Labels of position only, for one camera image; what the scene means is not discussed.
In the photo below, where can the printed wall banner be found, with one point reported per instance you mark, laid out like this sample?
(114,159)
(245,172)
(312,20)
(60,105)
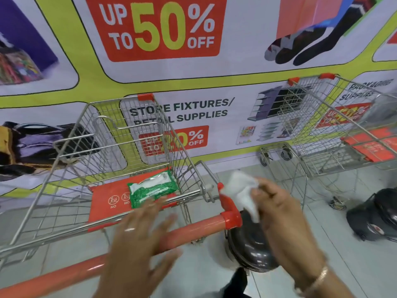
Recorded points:
(248,58)

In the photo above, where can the white wet wipe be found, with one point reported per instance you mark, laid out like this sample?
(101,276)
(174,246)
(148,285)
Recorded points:
(240,189)

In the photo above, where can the person's left hand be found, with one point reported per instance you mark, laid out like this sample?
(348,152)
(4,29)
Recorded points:
(133,260)

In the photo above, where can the black round appliance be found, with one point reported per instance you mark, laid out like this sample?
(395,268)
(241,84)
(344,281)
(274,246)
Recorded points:
(375,217)

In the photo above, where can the green wet wipe packet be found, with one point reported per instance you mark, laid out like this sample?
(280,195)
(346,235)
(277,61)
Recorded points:
(152,190)

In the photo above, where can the black round bin lid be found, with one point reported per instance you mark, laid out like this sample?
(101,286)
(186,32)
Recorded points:
(251,248)

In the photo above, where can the person's right hand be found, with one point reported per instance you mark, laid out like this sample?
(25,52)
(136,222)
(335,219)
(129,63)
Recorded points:
(288,232)

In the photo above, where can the gold bangle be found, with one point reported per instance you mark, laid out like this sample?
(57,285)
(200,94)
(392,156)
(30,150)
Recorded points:
(316,280)

